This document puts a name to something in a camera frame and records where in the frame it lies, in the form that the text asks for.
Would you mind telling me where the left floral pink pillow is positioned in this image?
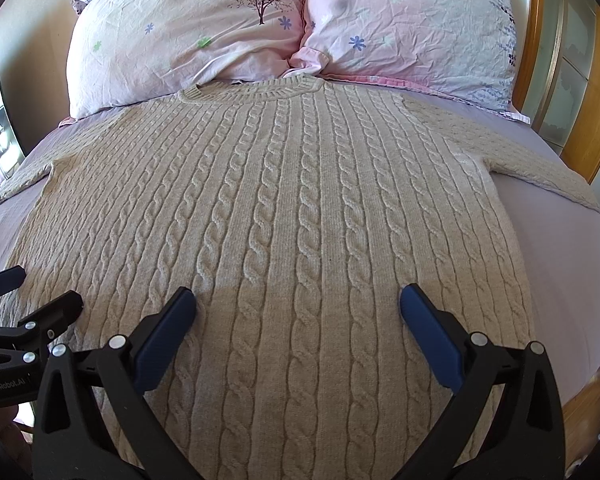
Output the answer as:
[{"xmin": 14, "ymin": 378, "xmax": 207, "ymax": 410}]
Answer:
[{"xmin": 67, "ymin": 0, "xmax": 303, "ymax": 119}]

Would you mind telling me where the floral pink pillow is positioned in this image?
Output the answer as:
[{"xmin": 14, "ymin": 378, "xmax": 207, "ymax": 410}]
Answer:
[
  {"xmin": 289, "ymin": 0, "xmax": 524, "ymax": 120},
  {"xmin": 67, "ymin": 0, "xmax": 303, "ymax": 119}
]

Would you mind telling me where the wooden headboard cabinet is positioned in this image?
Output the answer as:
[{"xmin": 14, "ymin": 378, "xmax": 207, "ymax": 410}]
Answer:
[{"xmin": 514, "ymin": 0, "xmax": 600, "ymax": 183}]

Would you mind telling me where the right floral pink pillow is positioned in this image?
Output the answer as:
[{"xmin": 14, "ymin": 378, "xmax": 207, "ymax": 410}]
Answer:
[{"xmin": 289, "ymin": 0, "xmax": 524, "ymax": 120}]

